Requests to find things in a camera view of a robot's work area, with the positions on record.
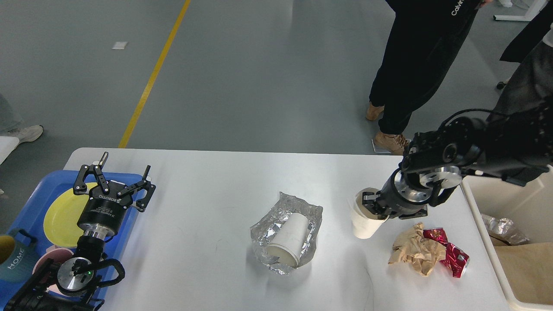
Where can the person in grey trousers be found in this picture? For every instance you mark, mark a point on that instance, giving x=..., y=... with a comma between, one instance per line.
x=532, y=81

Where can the red wrapper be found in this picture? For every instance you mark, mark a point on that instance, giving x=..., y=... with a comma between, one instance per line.
x=455, y=259

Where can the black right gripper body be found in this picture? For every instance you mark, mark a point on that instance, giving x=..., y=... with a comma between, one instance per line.
x=399, y=199

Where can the white side table corner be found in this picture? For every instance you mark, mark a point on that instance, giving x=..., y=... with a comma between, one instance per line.
x=7, y=145

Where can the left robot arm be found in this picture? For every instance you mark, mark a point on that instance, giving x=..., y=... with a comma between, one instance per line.
x=78, y=277

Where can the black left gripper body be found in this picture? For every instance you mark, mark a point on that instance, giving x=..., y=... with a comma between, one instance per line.
x=104, y=213

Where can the pink mug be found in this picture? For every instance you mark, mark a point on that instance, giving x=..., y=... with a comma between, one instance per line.
x=59, y=255

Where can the white paper cup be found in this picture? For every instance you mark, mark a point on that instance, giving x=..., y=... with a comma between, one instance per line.
x=288, y=242
x=365, y=223

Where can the silver foil bag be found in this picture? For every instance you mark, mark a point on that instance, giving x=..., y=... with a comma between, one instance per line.
x=504, y=229

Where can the cream plastic bin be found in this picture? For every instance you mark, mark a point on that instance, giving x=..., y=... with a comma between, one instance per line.
x=530, y=208

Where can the person with white sneaker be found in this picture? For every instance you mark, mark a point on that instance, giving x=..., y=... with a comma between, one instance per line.
x=11, y=124

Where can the teal green mug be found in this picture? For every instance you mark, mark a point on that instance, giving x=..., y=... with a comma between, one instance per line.
x=17, y=260

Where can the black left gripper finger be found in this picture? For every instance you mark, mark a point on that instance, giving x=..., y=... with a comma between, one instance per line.
x=80, y=187
x=137, y=195

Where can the person in black clothes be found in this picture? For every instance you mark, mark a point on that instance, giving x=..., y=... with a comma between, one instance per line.
x=425, y=38

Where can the yellow plastic plate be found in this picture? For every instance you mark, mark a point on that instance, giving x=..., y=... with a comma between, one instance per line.
x=67, y=209

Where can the white furniture base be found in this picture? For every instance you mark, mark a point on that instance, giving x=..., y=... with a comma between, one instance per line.
x=517, y=10

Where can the brown paper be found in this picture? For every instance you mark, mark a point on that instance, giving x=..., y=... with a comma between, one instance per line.
x=422, y=253

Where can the brown paper bag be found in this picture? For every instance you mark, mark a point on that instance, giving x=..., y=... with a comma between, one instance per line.
x=529, y=271

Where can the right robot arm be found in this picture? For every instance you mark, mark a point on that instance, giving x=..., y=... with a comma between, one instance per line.
x=516, y=148

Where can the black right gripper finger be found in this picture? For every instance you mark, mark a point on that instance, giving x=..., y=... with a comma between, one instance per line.
x=371, y=206

